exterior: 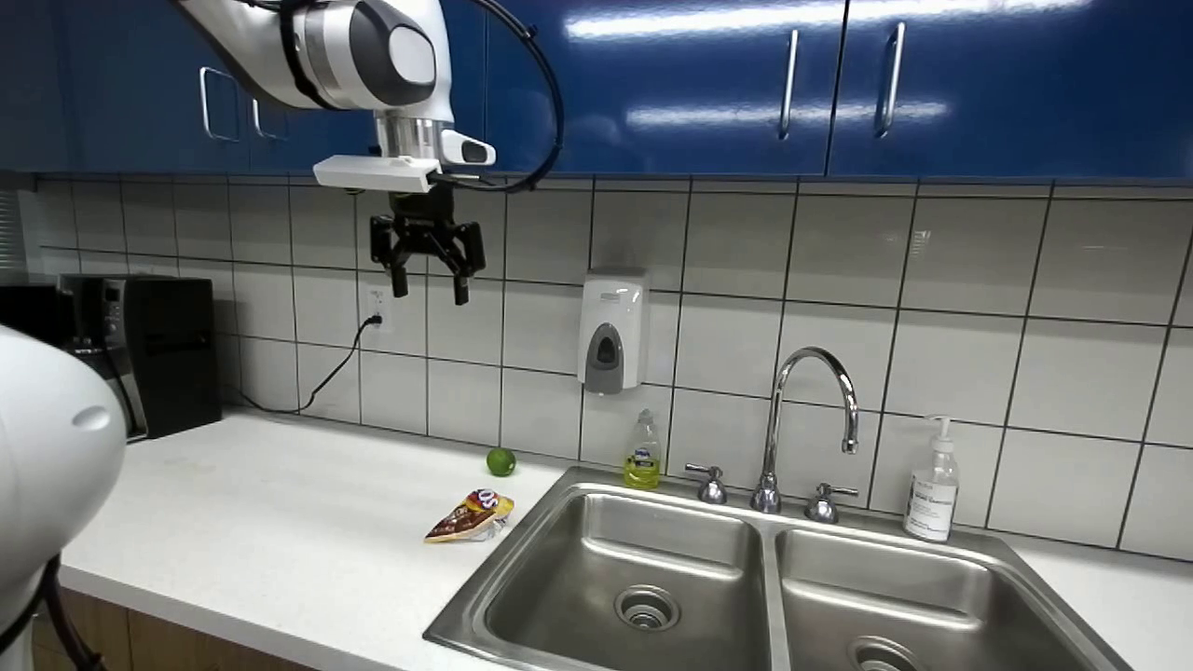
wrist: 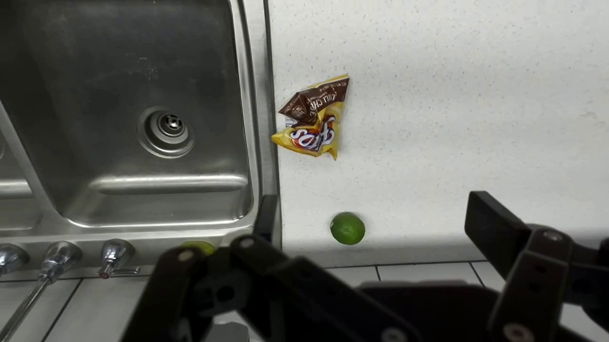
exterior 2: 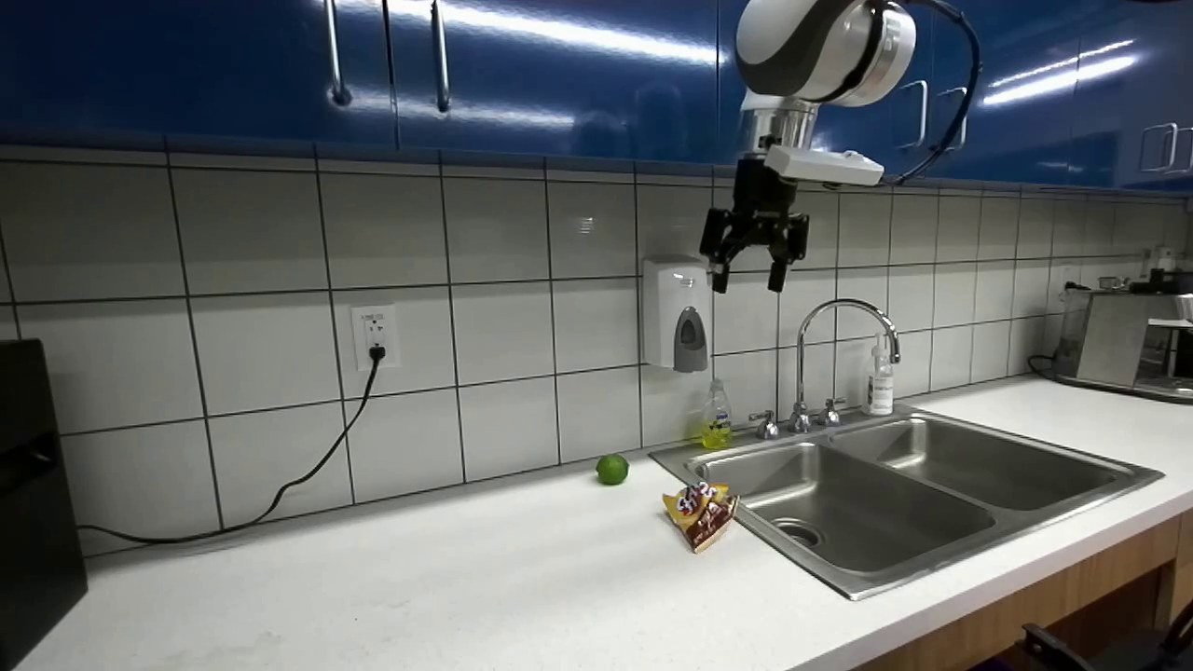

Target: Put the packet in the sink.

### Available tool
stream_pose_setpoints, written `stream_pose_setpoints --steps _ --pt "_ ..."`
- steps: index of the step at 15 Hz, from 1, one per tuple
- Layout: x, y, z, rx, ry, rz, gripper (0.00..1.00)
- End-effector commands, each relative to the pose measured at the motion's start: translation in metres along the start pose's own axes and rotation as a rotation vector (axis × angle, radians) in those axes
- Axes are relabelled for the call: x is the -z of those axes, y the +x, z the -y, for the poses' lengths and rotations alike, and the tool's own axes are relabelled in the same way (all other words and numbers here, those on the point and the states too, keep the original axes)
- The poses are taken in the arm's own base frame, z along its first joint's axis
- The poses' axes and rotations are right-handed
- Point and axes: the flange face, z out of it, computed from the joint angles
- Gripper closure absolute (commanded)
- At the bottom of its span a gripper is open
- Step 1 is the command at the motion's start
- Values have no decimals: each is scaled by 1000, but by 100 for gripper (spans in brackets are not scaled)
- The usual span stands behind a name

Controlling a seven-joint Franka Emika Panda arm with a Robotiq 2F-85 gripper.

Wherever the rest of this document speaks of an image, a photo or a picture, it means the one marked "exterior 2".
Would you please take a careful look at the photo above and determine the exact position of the white pump soap bottle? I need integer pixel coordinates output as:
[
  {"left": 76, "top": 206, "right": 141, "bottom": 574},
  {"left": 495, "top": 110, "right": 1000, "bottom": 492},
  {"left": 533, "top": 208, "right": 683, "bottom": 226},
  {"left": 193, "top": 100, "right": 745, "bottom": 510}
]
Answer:
[{"left": 867, "top": 338, "right": 903, "bottom": 418}]

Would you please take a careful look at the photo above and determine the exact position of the black countertop appliance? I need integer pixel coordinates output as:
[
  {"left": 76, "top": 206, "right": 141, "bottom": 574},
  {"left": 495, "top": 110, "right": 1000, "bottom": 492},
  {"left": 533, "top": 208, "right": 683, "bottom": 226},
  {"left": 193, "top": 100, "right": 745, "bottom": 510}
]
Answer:
[{"left": 0, "top": 334, "right": 89, "bottom": 671}]

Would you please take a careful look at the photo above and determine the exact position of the stainless steel countertop appliance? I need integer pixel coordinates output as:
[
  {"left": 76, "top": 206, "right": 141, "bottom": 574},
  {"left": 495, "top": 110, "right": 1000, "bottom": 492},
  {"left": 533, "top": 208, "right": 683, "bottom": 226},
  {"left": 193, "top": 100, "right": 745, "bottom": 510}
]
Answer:
[{"left": 1065, "top": 283, "right": 1193, "bottom": 408}]

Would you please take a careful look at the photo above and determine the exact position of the yellow brown chip packet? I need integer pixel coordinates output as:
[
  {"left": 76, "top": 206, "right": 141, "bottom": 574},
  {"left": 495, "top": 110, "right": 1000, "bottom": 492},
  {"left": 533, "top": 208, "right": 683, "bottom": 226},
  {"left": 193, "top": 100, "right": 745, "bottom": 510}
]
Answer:
[{"left": 659, "top": 481, "right": 740, "bottom": 554}]

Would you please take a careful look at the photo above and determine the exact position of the round steel sink drain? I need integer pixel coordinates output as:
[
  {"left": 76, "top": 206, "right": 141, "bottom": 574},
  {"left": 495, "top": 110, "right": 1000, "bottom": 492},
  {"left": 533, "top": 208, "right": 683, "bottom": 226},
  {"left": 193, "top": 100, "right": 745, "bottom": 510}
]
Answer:
[{"left": 773, "top": 517, "right": 826, "bottom": 551}]

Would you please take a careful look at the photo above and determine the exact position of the white wall soap dispenser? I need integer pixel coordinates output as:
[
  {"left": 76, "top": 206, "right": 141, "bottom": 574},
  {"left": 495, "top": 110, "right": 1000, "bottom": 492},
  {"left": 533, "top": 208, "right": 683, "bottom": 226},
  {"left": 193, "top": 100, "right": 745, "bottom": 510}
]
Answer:
[{"left": 638, "top": 255, "right": 715, "bottom": 377}]

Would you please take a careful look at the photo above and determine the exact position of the wooden base cabinet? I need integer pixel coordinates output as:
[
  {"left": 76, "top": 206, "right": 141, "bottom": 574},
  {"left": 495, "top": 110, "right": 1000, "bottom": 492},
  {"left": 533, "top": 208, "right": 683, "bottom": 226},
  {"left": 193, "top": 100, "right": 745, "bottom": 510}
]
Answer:
[{"left": 854, "top": 506, "right": 1193, "bottom": 671}]

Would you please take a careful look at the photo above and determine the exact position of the stainless steel double sink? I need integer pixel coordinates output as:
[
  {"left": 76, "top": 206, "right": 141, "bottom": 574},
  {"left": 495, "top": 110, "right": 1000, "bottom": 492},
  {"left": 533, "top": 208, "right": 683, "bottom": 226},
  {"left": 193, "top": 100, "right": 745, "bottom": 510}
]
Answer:
[{"left": 650, "top": 408, "right": 1167, "bottom": 603}]

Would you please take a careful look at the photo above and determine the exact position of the chrome gooseneck faucet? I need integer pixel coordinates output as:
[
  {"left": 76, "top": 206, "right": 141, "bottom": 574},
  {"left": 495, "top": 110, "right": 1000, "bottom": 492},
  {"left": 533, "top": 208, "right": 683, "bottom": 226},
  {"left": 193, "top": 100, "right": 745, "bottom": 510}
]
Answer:
[{"left": 792, "top": 293, "right": 905, "bottom": 433}]

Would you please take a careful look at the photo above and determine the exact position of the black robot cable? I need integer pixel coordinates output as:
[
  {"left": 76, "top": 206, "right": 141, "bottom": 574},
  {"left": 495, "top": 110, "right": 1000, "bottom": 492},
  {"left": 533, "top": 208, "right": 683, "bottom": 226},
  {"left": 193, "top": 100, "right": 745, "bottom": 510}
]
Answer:
[{"left": 886, "top": 0, "right": 983, "bottom": 190}]

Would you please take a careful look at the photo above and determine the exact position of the black power cord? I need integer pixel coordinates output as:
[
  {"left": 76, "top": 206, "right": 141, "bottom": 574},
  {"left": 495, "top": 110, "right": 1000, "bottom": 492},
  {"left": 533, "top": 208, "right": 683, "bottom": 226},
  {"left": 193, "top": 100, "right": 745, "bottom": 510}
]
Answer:
[{"left": 76, "top": 343, "right": 392, "bottom": 551}]

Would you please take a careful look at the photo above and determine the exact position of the silver cabinet door handle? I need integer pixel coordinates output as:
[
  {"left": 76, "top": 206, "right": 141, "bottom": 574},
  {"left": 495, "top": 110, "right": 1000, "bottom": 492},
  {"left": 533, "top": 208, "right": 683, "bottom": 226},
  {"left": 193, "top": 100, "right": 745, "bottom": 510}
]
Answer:
[
  {"left": 429, "top": 0, "right": 454, "bottom": 117},
  {"left": 1142, "top": 118, "right": 1182, "bottom": 179},
  {"left": 903, "top": 76, "right": 934, "bottom": 148},
  {"left": 949, "top": 81, "right": 978, "bottom": 152},
  {"left": 325, "top": 0, "right": 353, "bottom": 112}
]

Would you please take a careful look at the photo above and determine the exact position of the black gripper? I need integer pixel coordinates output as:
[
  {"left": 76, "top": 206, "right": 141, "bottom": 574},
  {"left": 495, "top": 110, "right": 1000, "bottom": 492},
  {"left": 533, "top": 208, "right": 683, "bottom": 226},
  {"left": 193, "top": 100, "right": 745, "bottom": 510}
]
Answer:
[{"left": 698, "top": 152, "right": 813, "bottom": 297}]

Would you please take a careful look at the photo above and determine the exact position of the black chair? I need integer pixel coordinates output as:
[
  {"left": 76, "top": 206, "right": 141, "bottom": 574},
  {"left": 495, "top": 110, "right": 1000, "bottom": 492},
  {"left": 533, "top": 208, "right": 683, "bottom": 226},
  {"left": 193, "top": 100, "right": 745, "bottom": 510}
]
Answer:
[{"left": 972, "top": 602, "right": 1193, "bottom": 671}]

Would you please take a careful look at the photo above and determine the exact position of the white wall power outlet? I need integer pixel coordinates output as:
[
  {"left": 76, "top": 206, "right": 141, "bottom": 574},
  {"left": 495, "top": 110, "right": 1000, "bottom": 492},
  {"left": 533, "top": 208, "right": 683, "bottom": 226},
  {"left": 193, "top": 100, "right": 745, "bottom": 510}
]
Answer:
[{"left": 350, "top": 302, "right": 404, "bottom": 373}]

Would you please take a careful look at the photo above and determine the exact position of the glossy blue cabinet door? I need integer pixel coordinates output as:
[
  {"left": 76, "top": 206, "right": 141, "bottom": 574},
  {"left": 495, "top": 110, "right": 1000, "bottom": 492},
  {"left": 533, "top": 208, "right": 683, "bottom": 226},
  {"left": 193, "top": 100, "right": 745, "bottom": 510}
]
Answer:
[
  {"left": 0, "top": 0, "right": 397, "bottom": 160},
  {"left": 909, "top": 0, "right": 1132, "bottom": 195},
  {"left": 387, "top": 0, "right": 748, "bottom": 170},
  {"left": 1115, "top": 0, "right": 1193, "bottom": 196},
  {"left": 813, "top": 67, "right": 949, "bottom": 190}
]

